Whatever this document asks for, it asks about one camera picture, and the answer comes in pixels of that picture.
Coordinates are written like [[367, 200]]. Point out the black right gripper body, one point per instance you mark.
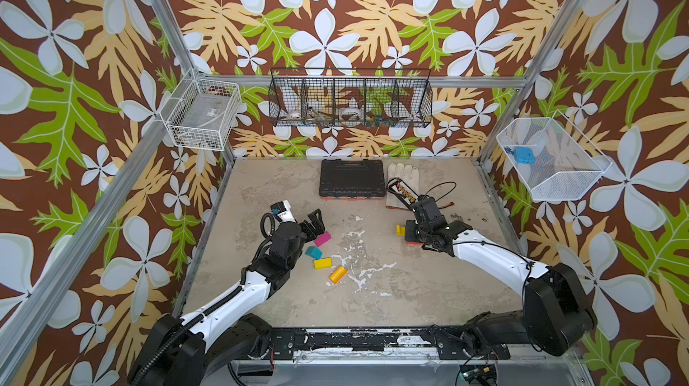
[[414, 207]]

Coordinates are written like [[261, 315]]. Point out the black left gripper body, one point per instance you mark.
[[294, 259]]

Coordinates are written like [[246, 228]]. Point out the magenta wood block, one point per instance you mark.
[[323, 239]]

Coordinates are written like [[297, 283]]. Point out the teal wood block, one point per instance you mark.
[[314, 252]]

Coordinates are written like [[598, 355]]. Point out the yellow rectangular wood block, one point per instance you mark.
[[325, 263]]

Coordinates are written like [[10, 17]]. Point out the orange cylinder wood block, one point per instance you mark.
[[337, 275]]

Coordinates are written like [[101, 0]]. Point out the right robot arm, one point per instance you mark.
[[555, 311]]

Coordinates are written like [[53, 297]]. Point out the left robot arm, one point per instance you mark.
[[185, 350]]

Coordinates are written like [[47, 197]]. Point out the black plastic tool case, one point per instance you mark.
[[352, 179]]

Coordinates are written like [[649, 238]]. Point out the white work glove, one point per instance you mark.
[[408, 173]]

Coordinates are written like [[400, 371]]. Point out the blue plastic object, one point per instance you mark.
[[521, 155]]

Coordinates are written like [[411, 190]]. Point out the white tape roll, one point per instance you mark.
[[350, 114]]

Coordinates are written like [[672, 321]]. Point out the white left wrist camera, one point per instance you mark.
[[282, 212]]

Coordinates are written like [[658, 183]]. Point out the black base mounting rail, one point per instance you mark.
[[442, 342]]

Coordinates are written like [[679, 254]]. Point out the black wire basket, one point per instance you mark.
[[392, 98]]

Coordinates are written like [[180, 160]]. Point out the white wire basket right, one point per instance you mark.
[[568, 163]]

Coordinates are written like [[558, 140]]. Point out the white wire basket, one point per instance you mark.
[[200, 112], [568, 163]]

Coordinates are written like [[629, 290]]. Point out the white wire basket left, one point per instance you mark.
[[200, 112]]

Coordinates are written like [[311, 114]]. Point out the aluminium frame post right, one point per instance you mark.
[[564, 18]]

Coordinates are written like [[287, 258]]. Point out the aluminium frame post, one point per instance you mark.
[[564, 18], [180, 51]]

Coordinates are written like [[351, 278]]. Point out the aluminium frame post left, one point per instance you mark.
[[180, 51]]

